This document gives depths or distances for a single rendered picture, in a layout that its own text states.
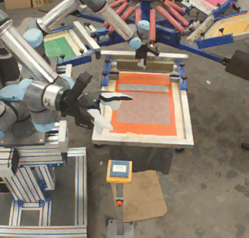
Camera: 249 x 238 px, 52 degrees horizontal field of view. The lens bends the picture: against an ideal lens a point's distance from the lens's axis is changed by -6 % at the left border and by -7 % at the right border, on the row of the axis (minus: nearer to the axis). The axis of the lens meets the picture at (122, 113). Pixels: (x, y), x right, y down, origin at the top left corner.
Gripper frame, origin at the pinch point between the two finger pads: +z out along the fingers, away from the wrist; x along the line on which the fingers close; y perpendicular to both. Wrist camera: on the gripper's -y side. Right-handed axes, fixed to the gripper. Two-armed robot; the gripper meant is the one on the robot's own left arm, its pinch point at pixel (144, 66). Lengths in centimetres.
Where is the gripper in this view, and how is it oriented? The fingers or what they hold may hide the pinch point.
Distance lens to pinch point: 199.6
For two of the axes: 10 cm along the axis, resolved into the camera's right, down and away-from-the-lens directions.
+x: -0.7, 7.0, -7.1
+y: -10.0, -0.5, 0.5
